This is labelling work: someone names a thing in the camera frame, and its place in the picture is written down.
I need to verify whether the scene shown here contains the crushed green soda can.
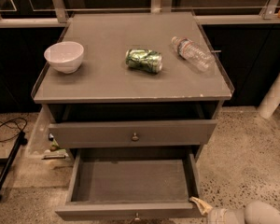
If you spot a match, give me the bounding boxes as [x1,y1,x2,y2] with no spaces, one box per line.
[125,49,162,74]

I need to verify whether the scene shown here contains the clear plastic bin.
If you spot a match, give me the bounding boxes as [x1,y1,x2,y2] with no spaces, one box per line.
[25,110,68,160]

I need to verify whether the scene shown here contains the white ceramic bowl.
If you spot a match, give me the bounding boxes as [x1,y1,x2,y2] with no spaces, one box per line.
[44,41,84,74]

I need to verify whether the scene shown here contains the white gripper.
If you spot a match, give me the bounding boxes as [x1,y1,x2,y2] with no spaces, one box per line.
[189,197,245,224]

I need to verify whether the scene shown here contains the grey drawer cabinet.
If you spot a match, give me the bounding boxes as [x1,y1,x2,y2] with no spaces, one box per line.
[31,11,235,161]

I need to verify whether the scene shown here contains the clear plastic water bottle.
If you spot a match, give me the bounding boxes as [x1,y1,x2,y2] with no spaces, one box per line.
[171,36,216,72]

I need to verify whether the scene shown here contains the grey top drawer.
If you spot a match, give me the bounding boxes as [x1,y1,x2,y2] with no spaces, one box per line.
[49,119,217,148]

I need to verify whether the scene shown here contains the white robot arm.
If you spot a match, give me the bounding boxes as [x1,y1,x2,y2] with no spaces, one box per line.
[189,197,280,224]

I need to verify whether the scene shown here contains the grey drawer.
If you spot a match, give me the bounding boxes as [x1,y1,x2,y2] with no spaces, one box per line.
[49,119,217,148]
[55,147,201,221]

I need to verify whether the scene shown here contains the black metal floor bar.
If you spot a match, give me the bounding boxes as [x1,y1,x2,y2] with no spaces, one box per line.
[0,131,28,199]

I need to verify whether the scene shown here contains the black floor cable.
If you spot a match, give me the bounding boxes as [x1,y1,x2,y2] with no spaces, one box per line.
[0,114,28,143]

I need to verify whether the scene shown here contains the white cylindrical post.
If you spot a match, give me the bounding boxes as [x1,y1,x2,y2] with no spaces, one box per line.
[258,73,280,119]

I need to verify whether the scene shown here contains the metal railing frame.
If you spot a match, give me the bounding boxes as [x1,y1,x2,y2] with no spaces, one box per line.
[0,0,280,28]

